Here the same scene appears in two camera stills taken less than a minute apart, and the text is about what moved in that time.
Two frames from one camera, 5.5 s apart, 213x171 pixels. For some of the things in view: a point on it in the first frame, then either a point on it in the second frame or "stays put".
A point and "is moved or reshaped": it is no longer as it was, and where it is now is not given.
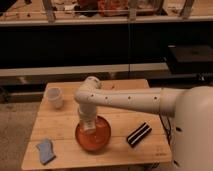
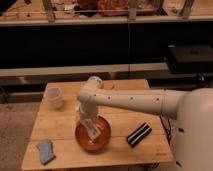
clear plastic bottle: (88, 123) is moved or reshaped
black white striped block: (138, 135) stays put
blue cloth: (46, 151) stays put
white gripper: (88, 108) stays put
